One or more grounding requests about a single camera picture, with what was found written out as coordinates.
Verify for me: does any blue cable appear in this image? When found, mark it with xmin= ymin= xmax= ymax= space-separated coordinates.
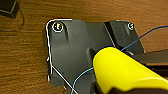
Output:
xmin=68 ymin=25 xmax=168 ymax=94

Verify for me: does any black block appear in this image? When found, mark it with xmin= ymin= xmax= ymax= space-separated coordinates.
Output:
xmin=0 ymin=0 xmax=20 ymax=19

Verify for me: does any small yellow bowl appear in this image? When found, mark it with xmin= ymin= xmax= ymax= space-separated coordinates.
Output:
xmin=92 ymin=46 xmax=168 ymax=93

